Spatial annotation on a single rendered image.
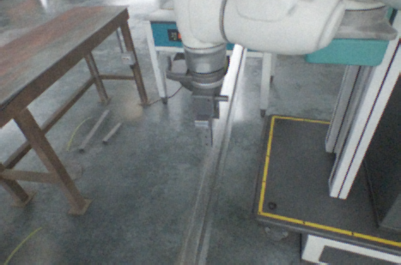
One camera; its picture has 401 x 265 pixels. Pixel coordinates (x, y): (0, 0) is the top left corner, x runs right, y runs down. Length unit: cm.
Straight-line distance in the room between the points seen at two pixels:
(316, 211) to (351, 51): 73
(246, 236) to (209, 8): 122
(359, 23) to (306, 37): 29
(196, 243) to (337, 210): 75
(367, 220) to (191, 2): 105
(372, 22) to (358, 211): 80
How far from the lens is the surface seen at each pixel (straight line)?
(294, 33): 41
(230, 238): 148
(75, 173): 194
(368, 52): 70
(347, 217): 125
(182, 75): 58
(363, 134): 105
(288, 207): 121
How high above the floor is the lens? 132
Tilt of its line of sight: 38 degrees down
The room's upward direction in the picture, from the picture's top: 6 degrees counter-clockwise
